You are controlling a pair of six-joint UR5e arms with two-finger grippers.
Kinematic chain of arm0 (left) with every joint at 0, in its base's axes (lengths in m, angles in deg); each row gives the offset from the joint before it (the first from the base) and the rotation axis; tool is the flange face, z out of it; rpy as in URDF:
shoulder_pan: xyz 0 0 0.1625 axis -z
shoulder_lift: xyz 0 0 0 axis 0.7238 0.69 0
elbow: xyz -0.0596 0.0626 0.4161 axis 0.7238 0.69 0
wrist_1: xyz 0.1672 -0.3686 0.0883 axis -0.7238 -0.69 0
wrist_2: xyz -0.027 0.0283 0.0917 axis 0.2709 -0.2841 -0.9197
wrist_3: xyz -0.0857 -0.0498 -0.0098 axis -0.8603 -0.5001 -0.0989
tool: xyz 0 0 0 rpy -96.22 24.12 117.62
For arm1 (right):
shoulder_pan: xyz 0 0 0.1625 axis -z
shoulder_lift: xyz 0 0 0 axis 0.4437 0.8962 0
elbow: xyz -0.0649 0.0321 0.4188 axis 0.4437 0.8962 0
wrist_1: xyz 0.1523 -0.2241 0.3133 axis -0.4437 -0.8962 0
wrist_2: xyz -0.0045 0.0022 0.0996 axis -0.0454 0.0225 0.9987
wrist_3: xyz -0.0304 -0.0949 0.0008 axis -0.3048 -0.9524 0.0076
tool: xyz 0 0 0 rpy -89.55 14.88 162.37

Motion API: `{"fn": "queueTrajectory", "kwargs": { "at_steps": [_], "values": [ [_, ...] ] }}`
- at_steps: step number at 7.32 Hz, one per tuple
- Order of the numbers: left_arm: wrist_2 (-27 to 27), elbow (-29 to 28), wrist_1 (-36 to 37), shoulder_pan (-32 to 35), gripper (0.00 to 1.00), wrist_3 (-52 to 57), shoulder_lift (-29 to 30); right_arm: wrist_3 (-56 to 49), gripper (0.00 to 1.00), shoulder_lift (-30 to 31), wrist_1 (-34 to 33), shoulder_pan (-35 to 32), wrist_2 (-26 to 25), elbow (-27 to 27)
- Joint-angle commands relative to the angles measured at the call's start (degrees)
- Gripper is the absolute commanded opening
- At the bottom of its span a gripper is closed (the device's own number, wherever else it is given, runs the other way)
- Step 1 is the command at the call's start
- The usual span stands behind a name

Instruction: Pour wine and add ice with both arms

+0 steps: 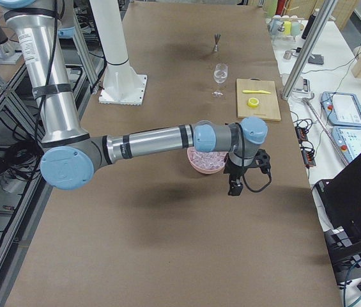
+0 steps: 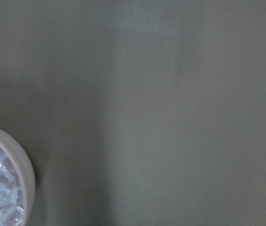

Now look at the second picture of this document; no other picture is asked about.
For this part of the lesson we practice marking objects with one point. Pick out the pink bowl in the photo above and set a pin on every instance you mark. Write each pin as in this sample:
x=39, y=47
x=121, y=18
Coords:
x=24, y=171

